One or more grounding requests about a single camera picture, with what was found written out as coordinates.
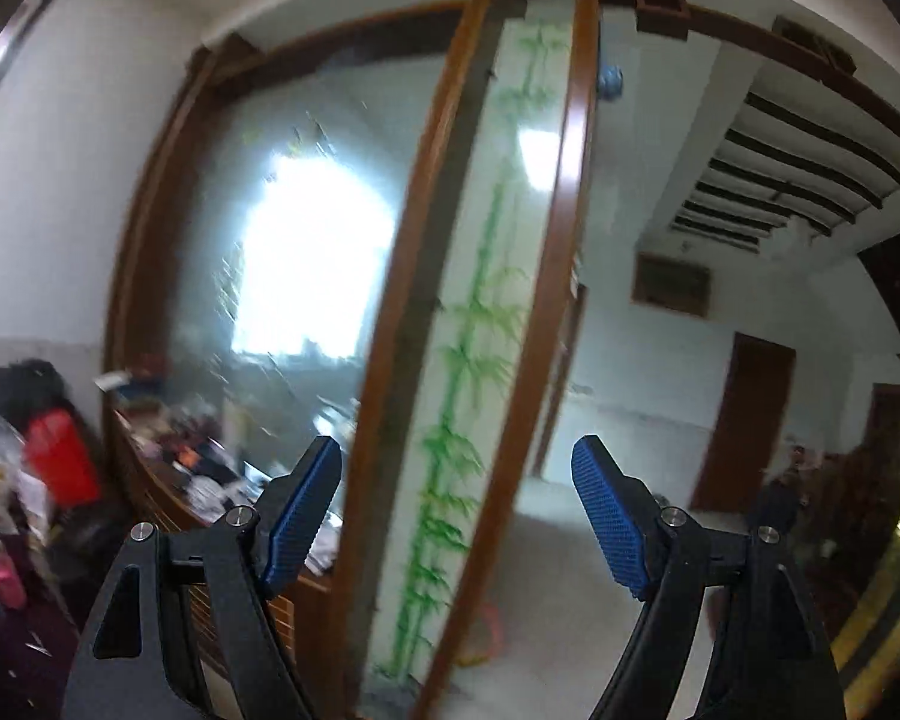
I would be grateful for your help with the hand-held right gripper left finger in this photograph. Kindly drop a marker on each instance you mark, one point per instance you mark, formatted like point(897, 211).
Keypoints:
point(300, 514)

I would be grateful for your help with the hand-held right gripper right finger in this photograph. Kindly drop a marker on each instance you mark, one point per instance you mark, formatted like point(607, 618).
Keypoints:
point(607, 517)

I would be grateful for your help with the wooden cabinet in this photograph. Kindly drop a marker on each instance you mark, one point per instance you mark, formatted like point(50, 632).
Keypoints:
point(180, 480)

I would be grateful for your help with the brown wooden door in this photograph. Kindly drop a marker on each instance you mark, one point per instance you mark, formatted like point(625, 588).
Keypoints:
point(742, 427)

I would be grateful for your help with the bamboo print glass sliding door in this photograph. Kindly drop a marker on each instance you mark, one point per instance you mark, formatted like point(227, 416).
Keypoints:
point(495, 315)

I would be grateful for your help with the red bag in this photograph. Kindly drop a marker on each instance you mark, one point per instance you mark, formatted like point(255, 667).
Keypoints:
point(61, 457)

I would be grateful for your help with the wood framed glass partition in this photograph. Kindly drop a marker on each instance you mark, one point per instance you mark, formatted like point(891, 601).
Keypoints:
point(307, 255)

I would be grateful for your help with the dark wooden door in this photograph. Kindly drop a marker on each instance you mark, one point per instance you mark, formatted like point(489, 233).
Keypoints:
point(892, 427)

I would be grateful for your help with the staircase underside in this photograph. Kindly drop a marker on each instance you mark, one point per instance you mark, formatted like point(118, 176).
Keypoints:
point(787, 172)

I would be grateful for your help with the blue hanging ornament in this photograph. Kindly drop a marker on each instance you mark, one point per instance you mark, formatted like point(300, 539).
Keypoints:
point(610, 81)

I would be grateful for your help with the framed wall picture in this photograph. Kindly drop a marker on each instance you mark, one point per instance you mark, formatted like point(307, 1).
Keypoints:
point(673, 283)

